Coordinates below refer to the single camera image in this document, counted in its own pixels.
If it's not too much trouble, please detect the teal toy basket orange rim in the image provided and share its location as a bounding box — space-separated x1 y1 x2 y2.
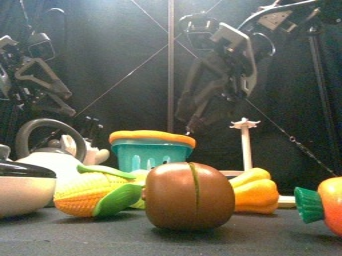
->
109 129 198 174

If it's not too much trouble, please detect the white paper towel holder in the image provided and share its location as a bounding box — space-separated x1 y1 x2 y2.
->
229 117 298 206

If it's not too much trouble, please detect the black backdrop cloth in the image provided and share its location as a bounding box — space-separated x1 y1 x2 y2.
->
0 0 342 201

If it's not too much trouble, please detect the toy corn piece green husk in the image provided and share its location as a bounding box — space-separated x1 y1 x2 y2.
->
127 169 151 210
53 163 145 219

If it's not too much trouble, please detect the black rimmed pan lid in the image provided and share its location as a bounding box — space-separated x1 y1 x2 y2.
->
0 143 59 179

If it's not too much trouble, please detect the brown toy kiwi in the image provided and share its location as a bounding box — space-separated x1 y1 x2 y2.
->
143 161 237 232

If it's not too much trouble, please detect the yellow toy bell pepper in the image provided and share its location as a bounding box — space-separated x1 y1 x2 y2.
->
229 167 281 215

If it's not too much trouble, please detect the orange toy carrot green top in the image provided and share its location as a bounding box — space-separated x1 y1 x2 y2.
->
293 176 342 238

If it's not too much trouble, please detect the grey vertical frame pole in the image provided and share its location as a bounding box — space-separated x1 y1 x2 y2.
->
167 0 177 133

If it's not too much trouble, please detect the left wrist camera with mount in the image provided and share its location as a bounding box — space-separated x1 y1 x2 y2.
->
26 32 58 62

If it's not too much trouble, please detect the grey frame corner post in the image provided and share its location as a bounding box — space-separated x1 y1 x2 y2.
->
308 28 334 168

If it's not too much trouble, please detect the white toy kettle grey handle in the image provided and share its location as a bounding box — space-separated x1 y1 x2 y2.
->
14 117 91 209

